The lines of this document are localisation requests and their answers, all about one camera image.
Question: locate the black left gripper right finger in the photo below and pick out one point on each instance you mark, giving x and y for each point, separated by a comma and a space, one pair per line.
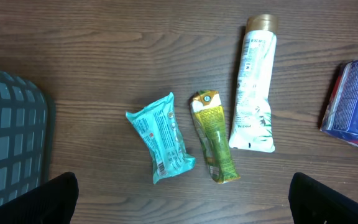
313, 202

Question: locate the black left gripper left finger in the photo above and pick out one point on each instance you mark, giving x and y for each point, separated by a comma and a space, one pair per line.
52, 202

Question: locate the white tube gold cap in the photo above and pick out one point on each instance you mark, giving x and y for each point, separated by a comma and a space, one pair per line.
252, 120

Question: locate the teal snack packet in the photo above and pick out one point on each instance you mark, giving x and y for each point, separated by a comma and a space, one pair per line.
156, 124

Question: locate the green juice pouch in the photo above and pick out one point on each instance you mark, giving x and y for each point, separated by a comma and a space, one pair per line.
210, 124

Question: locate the grey plastic basket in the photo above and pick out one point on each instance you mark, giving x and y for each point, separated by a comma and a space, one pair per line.
23, 126

